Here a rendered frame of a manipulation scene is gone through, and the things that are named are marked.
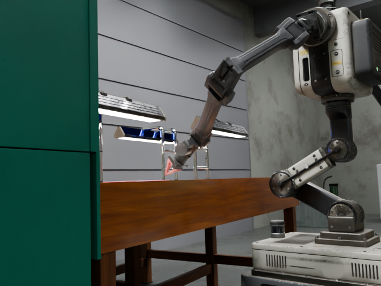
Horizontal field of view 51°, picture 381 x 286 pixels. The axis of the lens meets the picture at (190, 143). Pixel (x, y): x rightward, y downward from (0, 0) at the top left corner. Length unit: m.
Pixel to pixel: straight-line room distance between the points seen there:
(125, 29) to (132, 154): 1.34
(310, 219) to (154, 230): 5.25
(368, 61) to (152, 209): 1.04
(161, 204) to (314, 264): 0.73
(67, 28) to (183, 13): 4.38
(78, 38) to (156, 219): 0.59
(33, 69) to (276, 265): 1.29
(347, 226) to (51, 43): 1.35
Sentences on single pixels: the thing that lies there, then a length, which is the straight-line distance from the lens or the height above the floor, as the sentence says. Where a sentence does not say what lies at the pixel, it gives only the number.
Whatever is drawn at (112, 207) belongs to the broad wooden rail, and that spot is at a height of 0.70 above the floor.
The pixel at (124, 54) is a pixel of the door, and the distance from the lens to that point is 4.40.
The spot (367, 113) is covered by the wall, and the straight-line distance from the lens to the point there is 8.61.
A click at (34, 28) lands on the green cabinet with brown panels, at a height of 1.10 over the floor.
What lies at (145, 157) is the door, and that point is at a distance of 4.38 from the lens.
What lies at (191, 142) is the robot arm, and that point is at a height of 0.92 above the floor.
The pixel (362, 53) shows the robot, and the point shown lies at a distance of 1.78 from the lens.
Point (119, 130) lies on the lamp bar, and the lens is 2.50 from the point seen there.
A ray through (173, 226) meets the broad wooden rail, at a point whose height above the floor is 0.61.
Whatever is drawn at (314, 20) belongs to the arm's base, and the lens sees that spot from 1.70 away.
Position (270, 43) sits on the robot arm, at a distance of 1.50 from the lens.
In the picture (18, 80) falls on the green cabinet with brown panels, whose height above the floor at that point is 0.98.
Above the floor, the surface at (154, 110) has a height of 1.08.
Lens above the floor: 0.76
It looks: 5 degrees up
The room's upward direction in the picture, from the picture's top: 2 degrees counter-clockwise
